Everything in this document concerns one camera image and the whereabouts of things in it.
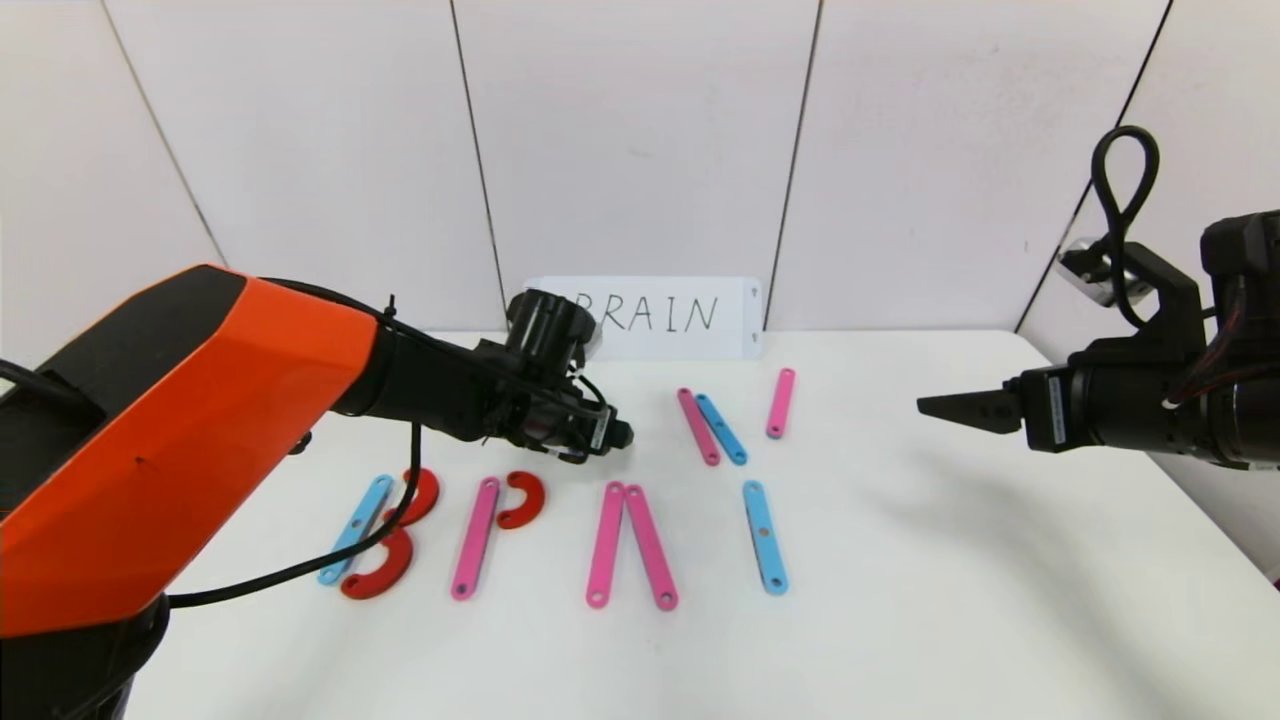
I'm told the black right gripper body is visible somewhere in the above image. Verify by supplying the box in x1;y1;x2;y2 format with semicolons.
1019;363;1211;455

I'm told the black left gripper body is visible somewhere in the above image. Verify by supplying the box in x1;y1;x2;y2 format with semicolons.
527;394;619;464

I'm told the pink bar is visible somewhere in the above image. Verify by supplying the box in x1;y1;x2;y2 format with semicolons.
676;387;722;468
625;484;680;611
765;367;798;441
449;476;501;602
586;481;627;609

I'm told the small red curved piece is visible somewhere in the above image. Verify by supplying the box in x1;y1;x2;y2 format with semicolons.
497;471;547;530

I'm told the light blue bar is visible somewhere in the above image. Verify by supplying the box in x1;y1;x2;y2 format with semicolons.
316;474;396;587
742;480;790;597
694;392;749;467

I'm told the white BRAIN word card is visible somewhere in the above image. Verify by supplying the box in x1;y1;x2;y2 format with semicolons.
525;276;764;361

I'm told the large red curved piece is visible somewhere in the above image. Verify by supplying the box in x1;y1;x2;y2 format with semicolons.
385;468;442;528
339;525;415;601

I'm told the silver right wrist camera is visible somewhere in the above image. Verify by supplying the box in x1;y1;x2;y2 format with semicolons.
1057;235;1156;306

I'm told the black right camera bracket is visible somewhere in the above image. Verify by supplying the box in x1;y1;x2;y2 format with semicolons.
1120;240;1207;361

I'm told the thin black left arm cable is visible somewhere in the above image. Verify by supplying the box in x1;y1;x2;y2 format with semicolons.
265;277;611;413

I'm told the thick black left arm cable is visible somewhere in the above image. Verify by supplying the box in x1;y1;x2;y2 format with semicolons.
168;423;424;610

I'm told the looped black right arm cable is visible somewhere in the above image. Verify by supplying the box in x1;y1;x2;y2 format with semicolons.
1091;125;1162;327

